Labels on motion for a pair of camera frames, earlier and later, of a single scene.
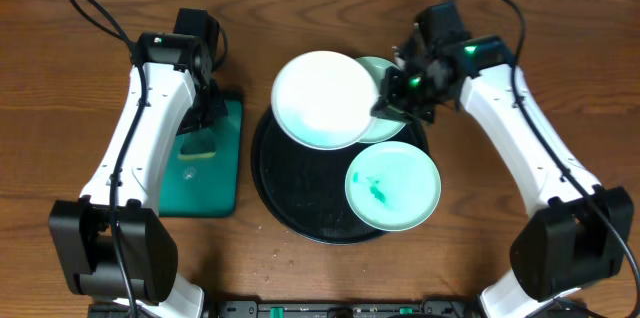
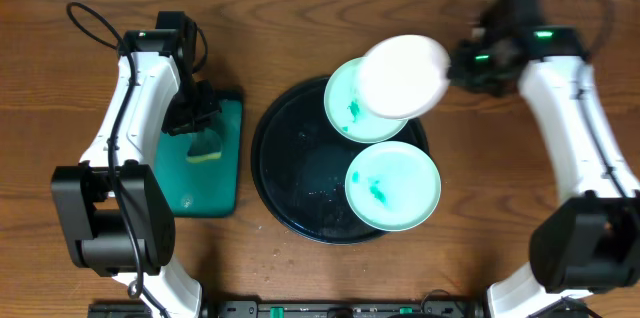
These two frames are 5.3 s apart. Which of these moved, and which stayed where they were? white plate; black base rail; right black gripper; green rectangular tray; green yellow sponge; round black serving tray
Moved: white plate; right black gripper; green yellow sponge
Stayed: black base rail; round black serving tray; green rectangular tray
